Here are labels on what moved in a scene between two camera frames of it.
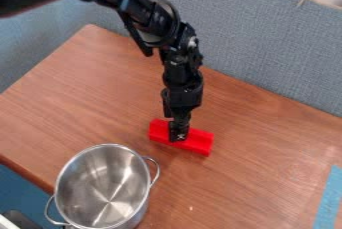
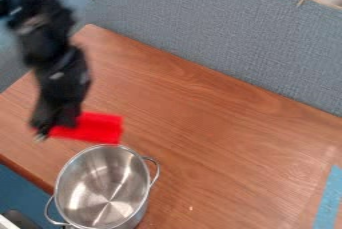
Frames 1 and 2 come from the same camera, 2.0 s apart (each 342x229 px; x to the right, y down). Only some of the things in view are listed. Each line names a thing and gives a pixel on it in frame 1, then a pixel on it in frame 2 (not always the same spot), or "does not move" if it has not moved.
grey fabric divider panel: [261, 34] does not move
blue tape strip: [331, 198] does not move
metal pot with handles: [103, 186] does not move
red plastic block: [199, 141] to [95, 127]
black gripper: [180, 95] to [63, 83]
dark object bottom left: [21, 220] does not move
